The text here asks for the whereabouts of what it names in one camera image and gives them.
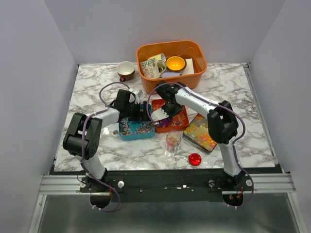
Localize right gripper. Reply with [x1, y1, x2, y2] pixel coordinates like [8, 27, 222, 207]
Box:
[158, 103, 182, 122]

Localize orange candy tray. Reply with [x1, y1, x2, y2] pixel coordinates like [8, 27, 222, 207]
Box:
[151, 99, 189, 133]

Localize purple plastic scoop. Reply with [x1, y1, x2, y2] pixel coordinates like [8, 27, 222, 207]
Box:
[156, 118, 171, 128]

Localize teal candy tray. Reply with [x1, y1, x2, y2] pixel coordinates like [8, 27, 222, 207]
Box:
[119, 105, 155, 141]

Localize clear plastic jar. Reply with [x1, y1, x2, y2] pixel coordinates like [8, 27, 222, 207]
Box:
[165, 131, 181, 156]

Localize gold tin candy tray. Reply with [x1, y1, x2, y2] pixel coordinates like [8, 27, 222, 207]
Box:
[183, 114, 217, 154]

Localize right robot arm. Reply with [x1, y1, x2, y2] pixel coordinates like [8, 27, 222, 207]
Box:
[150, 81, 246, 190]

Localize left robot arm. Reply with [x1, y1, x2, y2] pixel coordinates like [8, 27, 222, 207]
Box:
[63, 89, 149, 192]

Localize lavender cup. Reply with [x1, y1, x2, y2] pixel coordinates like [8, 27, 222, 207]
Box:
[161, 72, 182, 78]

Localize floral patterned mug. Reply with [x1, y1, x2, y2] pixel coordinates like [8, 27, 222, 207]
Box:
[139, 53, 167, 79]

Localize orange black bowl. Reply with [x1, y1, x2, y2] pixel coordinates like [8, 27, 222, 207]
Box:
[166, 56, 187, 72]

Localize maroon white cup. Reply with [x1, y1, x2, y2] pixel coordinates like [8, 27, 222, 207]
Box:
[116, 61, 135, 82]

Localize red jar lid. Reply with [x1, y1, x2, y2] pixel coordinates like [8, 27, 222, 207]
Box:
[188, 153, 202, 166]

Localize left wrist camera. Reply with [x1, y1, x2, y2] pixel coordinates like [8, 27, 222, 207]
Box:
[129, 88, 143, 104]

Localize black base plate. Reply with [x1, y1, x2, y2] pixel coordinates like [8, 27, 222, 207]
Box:
[80, 168, 252, 203]

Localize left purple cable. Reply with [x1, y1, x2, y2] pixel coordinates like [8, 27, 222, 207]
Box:
[80, 82, 133, 213]

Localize purple cable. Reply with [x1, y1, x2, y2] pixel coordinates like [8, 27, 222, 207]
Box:
[80, 82, 133, 213]
[147, 82, 255, 209]

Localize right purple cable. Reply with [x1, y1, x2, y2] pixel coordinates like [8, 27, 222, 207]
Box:
[147, 82, 255, 209]

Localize aluminium rail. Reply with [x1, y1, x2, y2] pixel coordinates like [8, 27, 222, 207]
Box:
[39, 173, 296, 195]

